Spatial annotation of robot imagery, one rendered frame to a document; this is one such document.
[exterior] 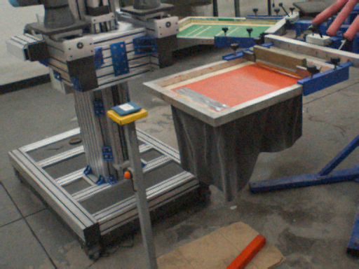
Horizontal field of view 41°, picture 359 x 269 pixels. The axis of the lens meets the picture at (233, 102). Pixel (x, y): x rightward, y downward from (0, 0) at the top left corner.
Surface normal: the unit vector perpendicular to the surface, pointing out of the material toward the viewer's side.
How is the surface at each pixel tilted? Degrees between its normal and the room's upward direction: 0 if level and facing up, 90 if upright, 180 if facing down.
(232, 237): 0
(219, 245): 1
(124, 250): 0
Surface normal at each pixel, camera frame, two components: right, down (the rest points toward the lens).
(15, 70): 0.62, 0.26
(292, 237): -0.07, -0.92
